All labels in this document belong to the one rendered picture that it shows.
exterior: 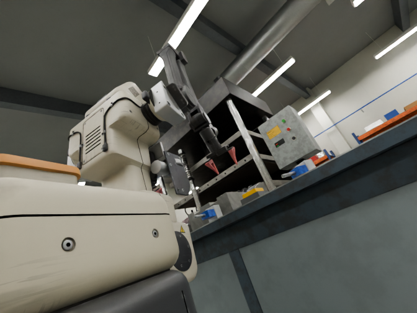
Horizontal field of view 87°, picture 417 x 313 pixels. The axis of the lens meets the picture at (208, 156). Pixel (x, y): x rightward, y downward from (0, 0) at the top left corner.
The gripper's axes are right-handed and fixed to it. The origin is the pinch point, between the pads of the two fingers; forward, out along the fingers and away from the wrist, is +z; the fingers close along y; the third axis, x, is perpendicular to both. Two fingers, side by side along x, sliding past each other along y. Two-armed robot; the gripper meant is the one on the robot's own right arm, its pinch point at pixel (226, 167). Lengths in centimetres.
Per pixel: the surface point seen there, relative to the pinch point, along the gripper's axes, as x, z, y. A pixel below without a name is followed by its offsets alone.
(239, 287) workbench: 23.1, 38.6, 12.7
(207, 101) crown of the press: -106, -48, 14
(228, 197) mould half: 9.2, 9.7, 3.3
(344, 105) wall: -659, 90, -230
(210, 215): 18.6, 10.8, 9.9
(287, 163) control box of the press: -75, 28, -22
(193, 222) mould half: 4.7, 14.5, 25.6
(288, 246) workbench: 25.7, 28.6, -11.8
